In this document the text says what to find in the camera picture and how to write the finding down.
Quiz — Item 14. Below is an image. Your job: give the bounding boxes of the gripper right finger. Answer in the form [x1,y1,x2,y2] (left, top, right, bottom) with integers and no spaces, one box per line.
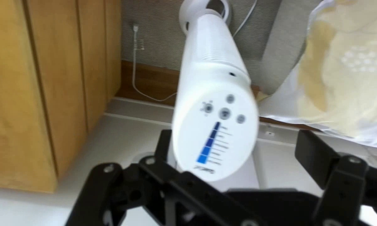
[294,130,377,226]

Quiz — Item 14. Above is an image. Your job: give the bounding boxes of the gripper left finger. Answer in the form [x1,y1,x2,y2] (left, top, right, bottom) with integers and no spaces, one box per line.
[65,129,264,226]

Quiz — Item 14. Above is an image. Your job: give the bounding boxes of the white tower fan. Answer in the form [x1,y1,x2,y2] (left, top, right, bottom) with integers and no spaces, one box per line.
[171,0,260,182]

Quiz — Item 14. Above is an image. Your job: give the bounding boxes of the grey upholstered headboard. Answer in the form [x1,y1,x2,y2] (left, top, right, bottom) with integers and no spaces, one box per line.
[259,0,324,95]

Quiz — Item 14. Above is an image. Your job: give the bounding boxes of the wooden cabinet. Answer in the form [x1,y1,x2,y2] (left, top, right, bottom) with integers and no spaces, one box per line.
[0,0,122,193]

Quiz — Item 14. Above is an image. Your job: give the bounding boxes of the white cable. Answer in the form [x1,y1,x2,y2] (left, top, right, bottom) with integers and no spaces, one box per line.
[131,23,178,103]

